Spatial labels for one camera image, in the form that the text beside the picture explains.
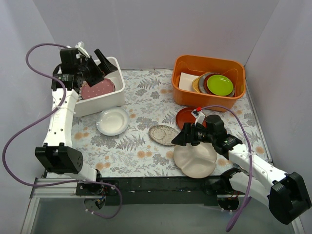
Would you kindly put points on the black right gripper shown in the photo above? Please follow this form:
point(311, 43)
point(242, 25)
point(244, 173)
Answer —
point(191, 136)

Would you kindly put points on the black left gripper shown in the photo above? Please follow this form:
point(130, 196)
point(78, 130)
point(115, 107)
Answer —
point(96, 68)

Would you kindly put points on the pink polka dot plate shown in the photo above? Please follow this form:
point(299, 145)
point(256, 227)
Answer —
point(104, 87)

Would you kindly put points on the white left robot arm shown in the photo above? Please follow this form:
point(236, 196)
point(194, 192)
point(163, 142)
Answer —
point(57, 154)

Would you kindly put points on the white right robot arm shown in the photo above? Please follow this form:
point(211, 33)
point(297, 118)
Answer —
point(284, 194)

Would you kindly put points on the white plastic bin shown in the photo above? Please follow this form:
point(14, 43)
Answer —
point(106, 101)

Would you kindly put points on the grey plate in bin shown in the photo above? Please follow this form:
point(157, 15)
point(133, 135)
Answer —
point(202, 84)

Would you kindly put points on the yellow basket plate in bin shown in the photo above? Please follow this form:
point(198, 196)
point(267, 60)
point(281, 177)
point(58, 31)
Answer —
point(195, 85)

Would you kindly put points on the orange plastic bin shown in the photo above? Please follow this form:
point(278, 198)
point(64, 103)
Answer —
point(198, 65)

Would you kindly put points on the white square plate in bin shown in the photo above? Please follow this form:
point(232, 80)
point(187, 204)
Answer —
point(186, 80)

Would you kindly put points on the dark red plate in bin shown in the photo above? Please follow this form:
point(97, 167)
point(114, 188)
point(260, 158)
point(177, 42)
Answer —
point(205, 84)

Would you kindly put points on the red lacquer round plate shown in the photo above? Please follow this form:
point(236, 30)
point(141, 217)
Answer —
point(185, 116)

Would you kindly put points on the speckled oval ceramic plate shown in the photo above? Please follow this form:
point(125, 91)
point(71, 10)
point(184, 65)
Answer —
point(163, 134)

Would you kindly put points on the beige divided plate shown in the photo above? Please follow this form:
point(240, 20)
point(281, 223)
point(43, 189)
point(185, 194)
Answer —
point(195, 161)

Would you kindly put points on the white deep bowl plate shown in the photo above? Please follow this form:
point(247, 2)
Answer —
point(113, 121)

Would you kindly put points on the lime green plate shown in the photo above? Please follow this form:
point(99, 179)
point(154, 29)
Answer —
point(220, 85)

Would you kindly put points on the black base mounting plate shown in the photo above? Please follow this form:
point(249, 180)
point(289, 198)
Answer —
point(163, 190)

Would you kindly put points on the floral patterned table mat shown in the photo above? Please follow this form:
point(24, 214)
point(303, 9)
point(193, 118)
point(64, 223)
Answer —
point(149, 102)

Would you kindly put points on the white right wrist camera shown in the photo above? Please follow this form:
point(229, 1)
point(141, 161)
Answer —
point(199, 115)

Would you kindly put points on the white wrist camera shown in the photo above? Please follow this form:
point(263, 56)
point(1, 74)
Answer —
point(80, 47)
point(199, 115)

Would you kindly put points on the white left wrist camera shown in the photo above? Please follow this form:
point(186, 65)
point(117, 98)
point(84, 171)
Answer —
point(80, 47)

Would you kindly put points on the aluminium frame rail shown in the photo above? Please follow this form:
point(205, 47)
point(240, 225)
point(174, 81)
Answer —
point(53, 209)

